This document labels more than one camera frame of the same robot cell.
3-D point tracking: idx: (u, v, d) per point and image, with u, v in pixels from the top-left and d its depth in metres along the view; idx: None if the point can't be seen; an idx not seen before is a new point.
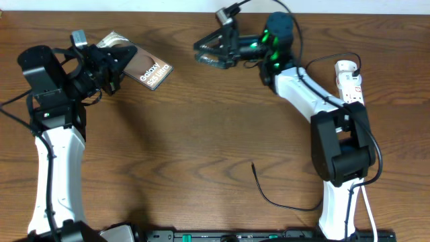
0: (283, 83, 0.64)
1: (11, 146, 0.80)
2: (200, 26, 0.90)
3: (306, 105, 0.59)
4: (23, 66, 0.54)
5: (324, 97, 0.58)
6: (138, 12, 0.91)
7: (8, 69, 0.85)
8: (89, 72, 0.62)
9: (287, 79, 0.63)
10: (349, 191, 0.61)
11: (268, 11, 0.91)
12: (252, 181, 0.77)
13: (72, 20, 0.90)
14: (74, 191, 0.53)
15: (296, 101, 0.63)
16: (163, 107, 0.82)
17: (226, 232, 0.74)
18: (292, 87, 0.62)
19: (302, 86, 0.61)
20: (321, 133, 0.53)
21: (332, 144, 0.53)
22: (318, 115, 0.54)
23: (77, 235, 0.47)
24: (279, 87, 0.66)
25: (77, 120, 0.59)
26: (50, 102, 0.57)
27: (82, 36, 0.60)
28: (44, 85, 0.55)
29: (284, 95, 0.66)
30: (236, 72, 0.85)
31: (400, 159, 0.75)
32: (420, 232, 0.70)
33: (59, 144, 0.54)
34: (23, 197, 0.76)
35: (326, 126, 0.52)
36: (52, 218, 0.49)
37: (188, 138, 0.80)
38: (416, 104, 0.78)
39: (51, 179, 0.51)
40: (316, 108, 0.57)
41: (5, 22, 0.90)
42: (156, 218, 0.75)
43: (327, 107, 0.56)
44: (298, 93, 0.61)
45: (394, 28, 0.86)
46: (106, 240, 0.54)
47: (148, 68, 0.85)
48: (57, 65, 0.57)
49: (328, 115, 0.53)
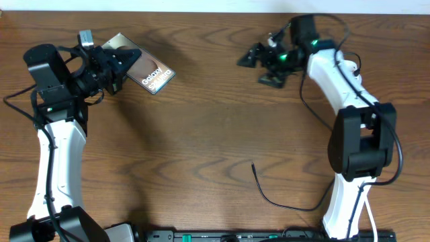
0: (318, 66, 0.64)
1: (11, 146, 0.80)
2: (199, 25, 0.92)
3: (337, 95, 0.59)
4: (28, 62, 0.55)
5: (357, 91, 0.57)
6: (138, 12, 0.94)
7: (12, 69, 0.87)
8: (92, 70, 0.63)
9: (323, 62, 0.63)
10: (359, 187, 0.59)
11: (265, 11, 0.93)
12: (252, 181, 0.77)
13: (74, 20, 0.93)
14: (73, 181, 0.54)
15: (326, 87, 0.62)
16: (164, 107, 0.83)
17: (226, 232, 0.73)
18: (328, 72, 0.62)
19: (336, 71, 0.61)
20: (345, 128, 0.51)
21: (352, 140, 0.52)
22: (347, 109, 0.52)
23: (75, 220, 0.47)
24: (312, 66, 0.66)
25: (80, 115, 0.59)
26: (54, 98, 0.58)
27: (89, 36, 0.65)
28: (48, 81, 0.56)
29: (314, 76, 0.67)
30: (236, 72, 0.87)
31: (400, 159, 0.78)
32: (418, 232, 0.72)
33: (60, 136, 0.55)
34: (21, 195, 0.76)
35: (353, 122, 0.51)
36: (51, 204, 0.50)
37: (188, 138, 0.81)
38: (414, 105, 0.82)
39: (52, 169, 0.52)
40: (345, 100, 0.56)
41: (9, 23, 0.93)
42: (156, 218, 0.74)
43: (357, 102, 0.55)
44: (332, 81, 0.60)
45: (389, 29, 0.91)
46: (103, 230, 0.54)
47: (150, 73, 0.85)
48: (61, 62, 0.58)
49: (357, 111, 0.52)
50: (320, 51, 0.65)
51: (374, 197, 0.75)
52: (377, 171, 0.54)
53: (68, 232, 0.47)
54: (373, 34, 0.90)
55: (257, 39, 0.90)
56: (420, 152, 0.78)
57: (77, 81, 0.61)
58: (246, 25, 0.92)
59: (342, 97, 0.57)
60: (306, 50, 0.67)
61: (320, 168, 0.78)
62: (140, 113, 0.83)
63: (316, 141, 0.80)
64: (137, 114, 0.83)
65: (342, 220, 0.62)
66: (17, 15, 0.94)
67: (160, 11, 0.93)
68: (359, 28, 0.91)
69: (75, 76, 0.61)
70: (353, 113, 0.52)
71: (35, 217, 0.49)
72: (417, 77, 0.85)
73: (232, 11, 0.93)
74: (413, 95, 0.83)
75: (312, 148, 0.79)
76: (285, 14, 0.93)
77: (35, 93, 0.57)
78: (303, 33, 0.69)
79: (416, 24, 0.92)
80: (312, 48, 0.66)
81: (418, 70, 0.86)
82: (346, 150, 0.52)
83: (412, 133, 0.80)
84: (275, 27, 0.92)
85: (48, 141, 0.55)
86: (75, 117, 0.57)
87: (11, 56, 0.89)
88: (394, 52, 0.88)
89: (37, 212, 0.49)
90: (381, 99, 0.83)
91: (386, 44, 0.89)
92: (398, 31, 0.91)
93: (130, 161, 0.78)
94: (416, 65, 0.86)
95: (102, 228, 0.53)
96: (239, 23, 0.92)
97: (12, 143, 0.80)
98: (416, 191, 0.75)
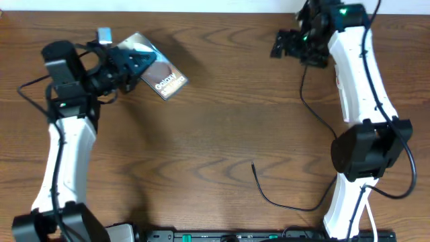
0: (344, 54, 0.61)
1: (11, 146, 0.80)
2: (199, 25, 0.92)
3: (355, 98, 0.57)
4: (46, 57, 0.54)
5: (378, 102, 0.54)
6: (138, 12, 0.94)
7: (12, 70, 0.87)
8: (107, 70, 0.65)
9: (349, 46, 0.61)
10: (361, 188, 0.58)
11: (265, 11, 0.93)
12: (252, 181, 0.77)
13: (74, 20, 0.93)
14: (79, 178, 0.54)
15: (347, 79, 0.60)
16: (164, 107, 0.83)
17: (226, 232, 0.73)
18: (354, 64, 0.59)
19: (360, 63, 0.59)
20: (357, 142, 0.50)
21: (361, 152, 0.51)
22: (361, 125, 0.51)
23: (77, 216, 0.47)
24: (332, 44, 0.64)
25: (92, 113, 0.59)
26: (68, 93, 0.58)
27: (108, 35, 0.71)
28: (64, 77, 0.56)
29: (335, 56, 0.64)
30: (236, 72, 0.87)
31: (400, 159, 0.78)
32: (418, 231, 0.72)
33: (71, 132, 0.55)
34: (21, 195, 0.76)
35: (365, 138, 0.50)
36: (56, 198, 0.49)
37: (189, 138, 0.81)
38: (414, 104, 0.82)
39: (60, 164, 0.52)
40: (362, 109, 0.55)
41: (9, 23, 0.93)
42: (156, 218, 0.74)
43: (374, 115, 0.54)
44: (355, 76, 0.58)
45: (389, 29, 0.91)
46: (105, 232, 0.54)
47: (164, 78, 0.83)
48: (77, 60, 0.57)
49: (370, 129, 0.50)
50: (347, 29, 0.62)
51: (375, 197, 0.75)
52: (379, 174, 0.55)
53: (70, 228, 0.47)
54: (373, 34, 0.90)
55: (257, 39, 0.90)
56: (420, 152, 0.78)
57: (91, 78, 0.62)
58: (246, 26, 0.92)
59: (361, 103, 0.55)
60: (329, 15, 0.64)
61: (320, 168, 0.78)
62: (140, 112, 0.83)
63: (316, 141, 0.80)
64: (138, 114, 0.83)
65: (343, 220, 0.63)
66: (17, 15, 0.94)
67: (160, 11, 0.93)
68: None
69: (91, 74, 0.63)
70: (367, 129, 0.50)
71: (39, 210, 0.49)
72: (418, 77, 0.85)
73: (232, 11, 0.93)
74: (413, 95, 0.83)
75: (312, 148, 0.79)
76: (285, 14, 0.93)
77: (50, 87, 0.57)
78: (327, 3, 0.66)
79: (416, 24, 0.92)
80: (337, 24, 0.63)
81: (419, 70, 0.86)
82: (355, 158, 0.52)
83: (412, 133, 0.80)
84: (275, 27, 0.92)
85: (58, 136, 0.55)
86: (87, 115, 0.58)
87: (11, 56, 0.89)
88: (394, 52, 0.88)
89: (43, 205, 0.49)
90: None
91: (386, 44, 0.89)
92: (398, 31, 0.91)
93: (130, 161, 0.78)
94: (416, 65, 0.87)
95: (104, 227, 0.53)
96: (239, 23, 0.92)
97: (12, 143, 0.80)
98: (416, 191, 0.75)
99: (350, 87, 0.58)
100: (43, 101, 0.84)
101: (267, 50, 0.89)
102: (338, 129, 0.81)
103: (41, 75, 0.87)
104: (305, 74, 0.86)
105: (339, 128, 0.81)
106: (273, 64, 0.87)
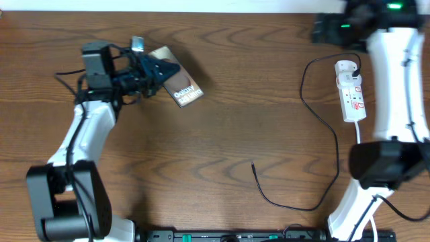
0: (382, 58, 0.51)
1: (11, 146, 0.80)
2: (199, 25, 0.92)
3: (385, 113, 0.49)
4: (83, 50, 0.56)
5: (410, 119, 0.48)
6: (138, 12, 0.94)
7: (12, 70, 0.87)
8: (137, 72, 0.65)
9: (392, 49, 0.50)
10: (373, 197, 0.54)
11: (265, 11, 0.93)
12: (252, 181, 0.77)
13: (74, 20, 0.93)
14: (94, 148, 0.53)
15: (383, 89, 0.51)
16: (164, 107, 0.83)
17: (226, 232, 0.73)
18: (392, 72, 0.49)
19: (404, 71, 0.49)
20: (379, 158, 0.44)
21: (381, 167, 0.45)
22: (388, 141, 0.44)
23: (86, 174, 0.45)
24: (375, 44, 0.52)
25: (115, 104, 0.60)
26: (97, 85, 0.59)
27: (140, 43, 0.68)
28: (95, 70, 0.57)
29: (375, 58, 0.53)
30: (237, 72, 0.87)
31: None
32: (417, 231, 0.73)
33: (95, 109, 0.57)
34: (22, 195, 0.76)
35: (390, 156, 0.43)
36: (69, 156, 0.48)
37: (189, 138, 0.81)
38: None
39: (78, 132, 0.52)
40: (391, 124, 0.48)
41: (8, 23, 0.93)
42: (156, 218, 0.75)
43: (405, 135, 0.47)
44: (390, 88, 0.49)
45: None
46: (109, 204, 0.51)
47: (183, 88, 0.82)
48: (109, 56, 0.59)
49: (397, 147, 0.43)
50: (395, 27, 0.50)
51: None
52: (395, 186, 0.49)
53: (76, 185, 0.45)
54: None
55: (257, 39, 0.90)
56: None
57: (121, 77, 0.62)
58: (246, 26, 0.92)
59: (393, 118, 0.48)
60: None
61: (320, 168, 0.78)
62: (140, 113, 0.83)
63: (316, 141, 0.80)
64: (138, 114, 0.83)
65: (349, 224, 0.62)
66: (17, 15, 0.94)
67: (160, 11, 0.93)
68: None
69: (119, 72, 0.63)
70: (393, 147, 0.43)
71: (53, 164, 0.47)
72: None
73: (232, 11, 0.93)
74: None
75: (312, 148, 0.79)
76: (285, 14, 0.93)
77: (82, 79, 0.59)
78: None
79: None
80: (385, 21, 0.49)
81: None
82: (372, 170, 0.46)
83: None
84: (275, 27, 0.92)
85: (82, 112, 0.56)
86: (111, 103, 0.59)
87: (11, 56, 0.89)
88: None
89: (56, 160, 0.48)
90: None
91: None
92: None
93: (130, 161, 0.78)
94: None
95: (109, 200, 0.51)
96: (239, 23, 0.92)
97: (12, 143, 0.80)
98: (416, 191, 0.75)
99: (383, 102, 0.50)
100: (43, 101, 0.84)
101: (267, 50, 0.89)
102: (338, 128, 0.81)
103: (41, 75, 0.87)
104: (304, 74, 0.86)
105: (339, 128, 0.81)
106: (273, 64, 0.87)
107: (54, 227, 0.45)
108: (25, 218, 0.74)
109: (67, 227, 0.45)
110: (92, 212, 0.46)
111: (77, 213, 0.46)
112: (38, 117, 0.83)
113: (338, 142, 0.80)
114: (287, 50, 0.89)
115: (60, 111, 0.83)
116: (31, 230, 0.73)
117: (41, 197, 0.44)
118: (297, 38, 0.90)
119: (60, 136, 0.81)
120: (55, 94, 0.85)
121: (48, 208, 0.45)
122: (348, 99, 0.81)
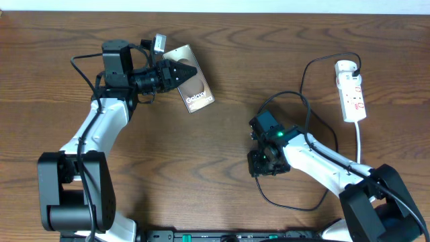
0: (293, 154, 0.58)
1: (9, 146, 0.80)
2: (199, 25, 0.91)
3: (330, 179, 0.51)
4: (105, 48, 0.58)
5: (346, 166, 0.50)
6: (138, 12, 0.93)
7: (9, 70, 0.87)
8: (152, 72, 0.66)
9: (297, 150, 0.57)
10: None
11: (266, 11, 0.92)
12: (252, 181, 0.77)
13: (72, 19, 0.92)
14: (103, 147, 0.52)
15: (314, 172, 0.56)
16: (163, 107, 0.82)
17: (226, 232, 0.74)
18: (306, 158, 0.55)
19: (316, 154, 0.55)
20: (355, 212, 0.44)
21: (371, 222, 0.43)
22: (347, 190, 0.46)
23: (93, 167, 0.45)
24: (291, 160, 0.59)
25: (130, 104, 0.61)
26: (114, 83, 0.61)
27: (162, 43, 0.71)
28: (114, 67, 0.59)
29: (297, 167, 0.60)
30: (237, 71, 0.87)
31: (399, 158, 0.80)
32: None
33: (109, 107, 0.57)
34: (23, 196, 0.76)
35: (359, 202, 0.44)
36: (82, 146, 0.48)
37: (188, 138, 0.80)
38: (414, 105, 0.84)
39: (91, 126, 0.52)
40: (338, 181, 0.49)
41: (5, 22, 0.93)
42: (156, 218, 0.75)
43: (352, 179, 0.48)
44: (315, 164, 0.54)
45: (390, 29, 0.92)
46: (113, 205, 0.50)
47: (195, 93, 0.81)
48: (127, 57, 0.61)
49: (359, 189, 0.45)
50: (289, 141, 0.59)
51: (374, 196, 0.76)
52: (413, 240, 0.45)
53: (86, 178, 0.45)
54: (373, 35, 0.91)
55: (257, 39, 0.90)
56: (420, 152, 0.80)
57: (136, 77, 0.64)
58: (247, 25, 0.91)
59: (334, 178, 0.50)
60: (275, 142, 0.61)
61: None
62: (140, 111, 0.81)
63: None
64: (138, 113, 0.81)
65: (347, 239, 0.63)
66: (17, 15, 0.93)
67: (160, 11, 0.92)
68: (359, 29, 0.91)
69: (135, 73, 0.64)
70: (355, 192, 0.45)
71: (64, 152, 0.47)
72: (418, 77, 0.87)
73: (232, 11, 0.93)
74: (413, 96, 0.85)
75: None
76: (286, 14, 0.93)
77: (101, 76, 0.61)
78: (267, 128, 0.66)
79: (418, 23, 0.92)
80: (281, 140, 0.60)
81: (419, 71, 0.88)
82: (372, 233, 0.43)
83: (412, 134, 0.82)
84: (276, 27, 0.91)
85: (96, 108, 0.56)
86: (127, 101, 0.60)
87: (10, 56, 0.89)
88: (394, 54, 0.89)
89: (68, 148, 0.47)
90: (381, 99, 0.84)
91: (386, 44, 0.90)
92: (398, 31, 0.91)
93: (130, 161, 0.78)
94: (416, 66, 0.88)
95: (113, 197, 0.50)
96: (240, 23, 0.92)
97: (11, 144, 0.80)
98: (416, 191, 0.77)
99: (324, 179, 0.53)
100: (43, 102, 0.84)
101: (267, 50, 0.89)
102: (337, 128, 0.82)
103: (41, 76, 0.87)
104: (304, 74, 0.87)
105: (339, 126, 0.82)
106: (273, 64, 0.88)
107: (58, 216, 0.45)
108: (25, 218, 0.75)
109: (71, 218, 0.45)
110: (97, 203, 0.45)
111: (82, 204, 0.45)
112: (37, 117, 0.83)
113: (338, 142, 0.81)
114: (287, 50, 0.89)
115: (60, 111, 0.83)
116: (33, 230, 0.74)
117: (48, 185, 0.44)
118: (297, 38, 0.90)
119: (60, 136, 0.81)
120: (55, 94, 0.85)
121: (55, 195, 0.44)
122: (348, 99, 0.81)
